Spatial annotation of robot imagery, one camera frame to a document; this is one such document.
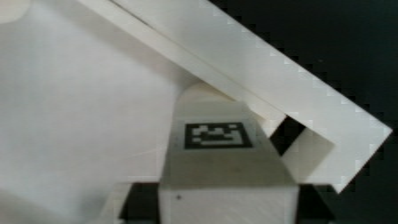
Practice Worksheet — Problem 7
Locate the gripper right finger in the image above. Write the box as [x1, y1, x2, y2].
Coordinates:
[295, 184, 336, 224]

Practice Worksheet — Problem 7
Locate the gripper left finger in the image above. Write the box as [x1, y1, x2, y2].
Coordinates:
[96, 181, 164, 224]

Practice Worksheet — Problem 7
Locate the white square table top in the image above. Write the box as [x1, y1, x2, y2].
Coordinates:
[0, 0, 198, 224]

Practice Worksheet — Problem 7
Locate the white L-shaped obstacle fence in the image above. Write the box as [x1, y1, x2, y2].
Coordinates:
[116, 0, 391, 190]

